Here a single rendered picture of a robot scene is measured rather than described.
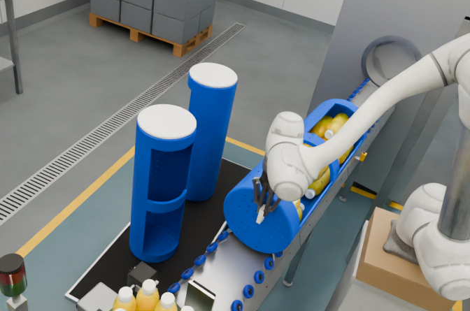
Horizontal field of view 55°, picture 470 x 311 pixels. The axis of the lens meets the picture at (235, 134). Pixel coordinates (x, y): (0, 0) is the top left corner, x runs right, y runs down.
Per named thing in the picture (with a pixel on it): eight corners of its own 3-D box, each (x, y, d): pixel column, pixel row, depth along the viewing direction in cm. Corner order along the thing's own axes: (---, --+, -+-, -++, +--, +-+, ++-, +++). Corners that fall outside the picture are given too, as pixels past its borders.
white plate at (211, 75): (233, 64, 273) (233, 66, 273) (187, 60, 266) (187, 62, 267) (240, 88, 251) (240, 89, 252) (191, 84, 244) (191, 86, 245)
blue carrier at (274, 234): (352, 159, 232) (378, 117, 215) (274, 268, 167) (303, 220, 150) (305, 130, 240) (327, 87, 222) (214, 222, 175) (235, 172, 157)
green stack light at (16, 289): (32, 285, 120) (31, 273, 117) (11, 301, 115) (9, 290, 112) (16, 272, 122) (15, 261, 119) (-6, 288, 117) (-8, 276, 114)
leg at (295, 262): (293, 282, 278) (322, 211, 242) (289, 288, 274) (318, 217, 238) (285, 277, 280) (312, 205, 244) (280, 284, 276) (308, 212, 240)
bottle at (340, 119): (346, 110, 219) (332, 125, 205) (352, 122, 220) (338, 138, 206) (333, 114, 223) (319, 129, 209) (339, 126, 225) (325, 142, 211)
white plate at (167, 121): (124, 119, 208) (124, 121, 209) (171, 145, 198) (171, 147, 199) (164, 98, 229) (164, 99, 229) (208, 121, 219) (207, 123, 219)
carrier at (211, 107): (212, 173, 324) (173, 172, 317) (233, 66, 274) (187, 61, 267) (217, 202, 302) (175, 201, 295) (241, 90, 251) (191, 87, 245)
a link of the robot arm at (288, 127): (261, 143, 145) (262, 169, 134) (273, 103, 136) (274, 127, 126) (294, 148, 146) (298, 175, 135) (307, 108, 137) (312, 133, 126)
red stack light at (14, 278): (31, 273, 117) (29, 263, 115) (9, 290, 112) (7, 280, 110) (15, 260, 119) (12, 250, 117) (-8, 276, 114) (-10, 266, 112)
